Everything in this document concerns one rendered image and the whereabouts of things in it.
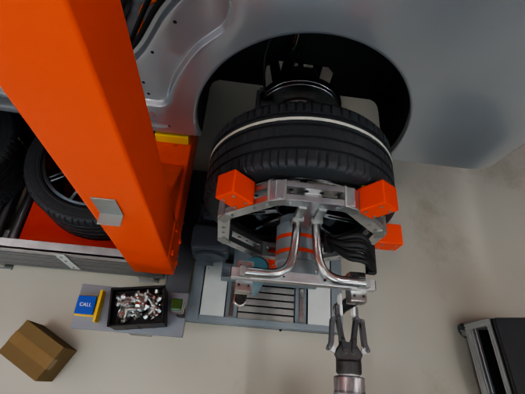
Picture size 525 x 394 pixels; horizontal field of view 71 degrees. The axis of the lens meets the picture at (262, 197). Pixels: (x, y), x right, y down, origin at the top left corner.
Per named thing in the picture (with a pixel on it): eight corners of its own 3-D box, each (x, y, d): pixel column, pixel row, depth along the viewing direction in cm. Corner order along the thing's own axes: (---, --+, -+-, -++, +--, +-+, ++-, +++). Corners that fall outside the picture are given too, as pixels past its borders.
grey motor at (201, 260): (235, 202, 214) (238, 171, 183) (227, 273, 195) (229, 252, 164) (204, 198, 213) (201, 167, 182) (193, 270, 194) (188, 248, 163)
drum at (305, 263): (312, 229, 135) (322, 213, 123) (312, 288, 125) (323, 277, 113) (274, 225, 134) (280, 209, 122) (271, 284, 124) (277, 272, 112)
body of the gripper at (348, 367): (331, 374, 112) (330, 342, 117) (358, 376, 113) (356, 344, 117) (338, 373, 106) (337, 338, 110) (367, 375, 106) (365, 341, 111)
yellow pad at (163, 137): (194, 119, 164) (193, 112, 160) (189, 145, 158) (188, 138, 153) (162, 116, 163) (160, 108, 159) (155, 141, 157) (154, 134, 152)
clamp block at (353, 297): (359, 276, 116) (366, 272, 112) (362, 306, 112) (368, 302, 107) (344, 274, 116) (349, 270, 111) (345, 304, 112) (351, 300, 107)
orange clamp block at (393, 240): (369, 229, 134) (393, 231, 134) (370, 249, 130) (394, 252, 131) (376, 221, 128) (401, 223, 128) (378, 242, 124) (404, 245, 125)
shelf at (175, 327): (189, 295, 155) (189, 293, 152) (183, 338, 147) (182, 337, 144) (84, 285, 152) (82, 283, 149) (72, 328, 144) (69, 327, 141)
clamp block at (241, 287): (252, 266, 114) (254, 260, 109) (250, 295, 110) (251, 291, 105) (236, 264, 114) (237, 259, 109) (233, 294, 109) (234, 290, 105)
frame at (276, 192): (348, 252, 154) (408, 192, 106) (349, 268, 151) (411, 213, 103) (219, 239, 151) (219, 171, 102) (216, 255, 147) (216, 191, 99)
